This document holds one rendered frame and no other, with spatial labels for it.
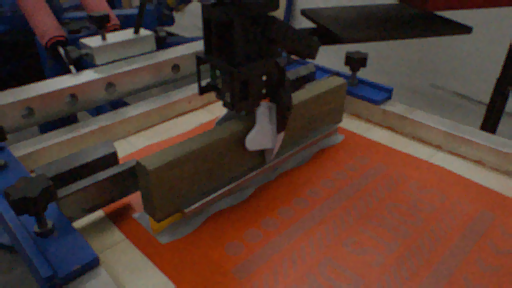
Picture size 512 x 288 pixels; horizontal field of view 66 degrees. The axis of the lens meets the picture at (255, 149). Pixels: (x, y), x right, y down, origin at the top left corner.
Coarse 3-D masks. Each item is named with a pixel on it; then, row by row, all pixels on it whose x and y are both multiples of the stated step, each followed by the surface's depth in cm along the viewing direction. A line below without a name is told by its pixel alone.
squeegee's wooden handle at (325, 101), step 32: (320, 96) 58; (224, 128) 48; (288, 128) 55; (320, 128) 61; (160, 160) 42; (192, 160) 45; (224, 160) 48; (256, 160) 53; (160, 192) 43; (192, 192) 47
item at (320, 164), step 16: (192, 128) 69; (208, 128) 69; (336, 144) 65; (352, 144) 64; (368, 144) 64; (320, 160) 60; (336, 160) 60; (384, 160) 60; (400, 160) 60; (416, 160) 60; (288, 176) 57; (304, 176) 57; (320, 176) 57; (416, 176) 57; (432, 176) 57; (448, 176) 57; (448, 192) 54; (464, 192) 54; (480, 192) 54; (496, 192) 54; (496, 208) 51
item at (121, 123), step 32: (160, 96) 72; (192, 96) 73; (352, 96) 72; (64, 128) 62; (96, 128) 62; (128, 128) 66; (416, 128) 65; (448, 128) 62; (32, 160) 57; (480, 160) 59
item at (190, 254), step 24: (168, 144) 64; (264, 192) 54; (288, 192) 54; (120, 216) 50; (216, 216) 50; (240, 216) 50; (144, 240) 46; (192, 240) 46; (216, 240) 46; (168, 264) 43; (192, 264) 43; (216, 264) 43
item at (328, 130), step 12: (324, 132) 61; (300, 144) 58; (312, 144) 59; (276, 156) 55; (288, 156) 56; (252, 168) 52; (264, 168) 53; (228, 180) 50; (240, 180) 50; (204, 192) 48; (216, 192) 48; (228, 192) 49; (192, 204) 46; (204, 204) 47
